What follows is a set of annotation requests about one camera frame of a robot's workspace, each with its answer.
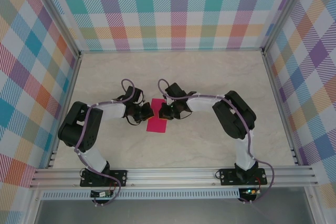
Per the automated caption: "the pink paper sheet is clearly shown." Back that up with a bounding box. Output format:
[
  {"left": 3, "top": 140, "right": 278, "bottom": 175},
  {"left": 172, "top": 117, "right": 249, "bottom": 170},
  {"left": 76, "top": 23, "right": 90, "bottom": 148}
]
[{"left": 145, "top": 98, "right": 169, "bottom": 133}]

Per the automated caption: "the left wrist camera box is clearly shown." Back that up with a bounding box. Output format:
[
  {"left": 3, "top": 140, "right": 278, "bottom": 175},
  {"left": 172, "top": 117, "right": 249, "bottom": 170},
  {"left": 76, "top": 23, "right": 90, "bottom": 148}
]
[{"left": 124, "top": 86, "right": 144, "bottom": 103}]

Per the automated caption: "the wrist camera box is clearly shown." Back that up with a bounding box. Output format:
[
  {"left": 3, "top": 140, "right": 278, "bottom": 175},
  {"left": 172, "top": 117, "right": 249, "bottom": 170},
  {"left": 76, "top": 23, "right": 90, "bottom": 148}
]
[
  {"left": 124, "top": 86, "right": 144, "bottom": 103},
  {"left": 164, "top": 82, "right": 187, "bottom": 99}
]

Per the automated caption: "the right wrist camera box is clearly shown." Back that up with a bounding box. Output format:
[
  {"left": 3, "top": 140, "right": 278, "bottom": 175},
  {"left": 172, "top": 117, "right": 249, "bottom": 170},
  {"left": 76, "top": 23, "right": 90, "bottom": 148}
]
[{"left": 164, "top": 82, "right": 187, "bottom": 99}]

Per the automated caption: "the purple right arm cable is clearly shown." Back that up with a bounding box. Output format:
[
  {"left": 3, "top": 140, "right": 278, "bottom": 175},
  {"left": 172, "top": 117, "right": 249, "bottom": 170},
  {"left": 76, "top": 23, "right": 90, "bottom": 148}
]
[{"left": 156, "top": 78, "right": 276, "bottom": 205}]

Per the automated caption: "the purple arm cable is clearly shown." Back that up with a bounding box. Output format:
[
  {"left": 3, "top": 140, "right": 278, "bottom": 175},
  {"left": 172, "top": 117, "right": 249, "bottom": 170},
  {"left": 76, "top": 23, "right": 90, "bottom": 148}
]
[
  {"left": 156, "top": 78, "right": 276, "bottom": 205},
  {"left": 74, "top": 78, "right": 139, "bottom": 207}
]

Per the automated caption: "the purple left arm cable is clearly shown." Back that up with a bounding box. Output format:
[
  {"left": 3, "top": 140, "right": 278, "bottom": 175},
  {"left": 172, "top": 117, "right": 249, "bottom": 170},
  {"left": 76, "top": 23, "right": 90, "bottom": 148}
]
[{"left": 74, "top": 78, "right": 139, "bottom": 207}]

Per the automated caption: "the aluminium mounting rail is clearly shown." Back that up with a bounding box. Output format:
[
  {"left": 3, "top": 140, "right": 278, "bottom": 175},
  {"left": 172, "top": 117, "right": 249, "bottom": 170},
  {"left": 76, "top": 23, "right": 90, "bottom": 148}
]
[{"left": 29, "top": 165, "right": 318, "bottom": 189}]

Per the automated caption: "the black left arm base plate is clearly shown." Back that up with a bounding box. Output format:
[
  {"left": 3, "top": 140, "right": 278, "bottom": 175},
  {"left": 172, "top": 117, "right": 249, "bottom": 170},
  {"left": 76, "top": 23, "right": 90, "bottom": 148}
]
[{"left": 80, "top": 169, "right": 128, "bottom": 187}]

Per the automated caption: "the aluminium table edge rail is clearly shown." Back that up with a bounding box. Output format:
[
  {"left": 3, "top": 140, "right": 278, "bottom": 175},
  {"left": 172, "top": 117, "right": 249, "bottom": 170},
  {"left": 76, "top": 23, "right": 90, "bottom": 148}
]
[
  {"left": 46, "top": 52, "right": 83, "bottom": 169},
  {"left": 262, "top": 50, "right": 302, "bottom": 167}
]

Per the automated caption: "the slotted grey cable duct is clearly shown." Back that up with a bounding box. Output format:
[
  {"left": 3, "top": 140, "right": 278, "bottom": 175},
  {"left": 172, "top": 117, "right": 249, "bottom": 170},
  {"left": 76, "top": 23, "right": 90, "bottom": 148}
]
[{"left": 41, "top": 188, "right": 241, "bottom": 200}]

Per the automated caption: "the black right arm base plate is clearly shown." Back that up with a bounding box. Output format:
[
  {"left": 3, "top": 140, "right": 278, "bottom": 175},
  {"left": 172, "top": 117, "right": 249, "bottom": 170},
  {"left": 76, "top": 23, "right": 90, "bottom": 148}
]
[{"left": 219, "top": 167, "right": 268, "bottom": 186}]

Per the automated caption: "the aluminium frame post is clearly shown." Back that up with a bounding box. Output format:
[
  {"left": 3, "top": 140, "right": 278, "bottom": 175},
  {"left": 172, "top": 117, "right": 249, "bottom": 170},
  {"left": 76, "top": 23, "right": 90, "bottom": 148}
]
[
  {"left": 261, "top": 0, "right": 314, "bottom": 54},
  {"left": 26, "top": 0, "right": 82, "bottom": 58}
]

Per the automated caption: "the aluminium frame leg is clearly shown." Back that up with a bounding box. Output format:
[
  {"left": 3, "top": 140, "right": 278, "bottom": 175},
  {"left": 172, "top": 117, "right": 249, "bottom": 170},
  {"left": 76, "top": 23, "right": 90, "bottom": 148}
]
[
  {"left": 304, "top": 186, "right": 325, "bottom": 224},
  {"left": 22, "top": 188, "right": 44, "bottom": 224}
]

